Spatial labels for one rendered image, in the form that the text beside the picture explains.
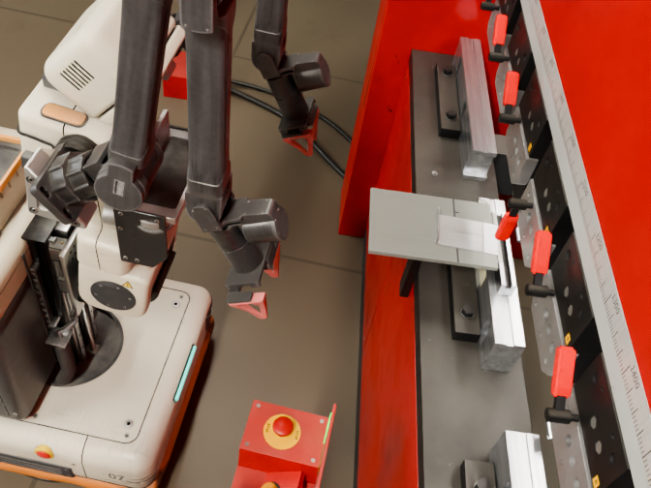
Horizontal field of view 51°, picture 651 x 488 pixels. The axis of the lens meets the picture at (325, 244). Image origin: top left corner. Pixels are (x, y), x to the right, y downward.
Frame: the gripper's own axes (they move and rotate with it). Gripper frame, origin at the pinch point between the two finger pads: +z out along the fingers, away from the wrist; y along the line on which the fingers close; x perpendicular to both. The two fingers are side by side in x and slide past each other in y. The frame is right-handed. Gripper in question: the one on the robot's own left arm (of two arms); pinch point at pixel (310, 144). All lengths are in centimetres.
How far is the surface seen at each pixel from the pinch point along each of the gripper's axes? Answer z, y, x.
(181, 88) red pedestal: 50, 128, 107
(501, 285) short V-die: 20, -29, -39
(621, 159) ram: -24, -47, -60
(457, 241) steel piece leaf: 15.1, -20.4, -30.9
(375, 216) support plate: 7.4, -18.1, -15.3
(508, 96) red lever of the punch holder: -9.9, -9.1, -44.8
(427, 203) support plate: 12.2, -11.1, -24.7
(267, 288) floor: 84, 33, 55
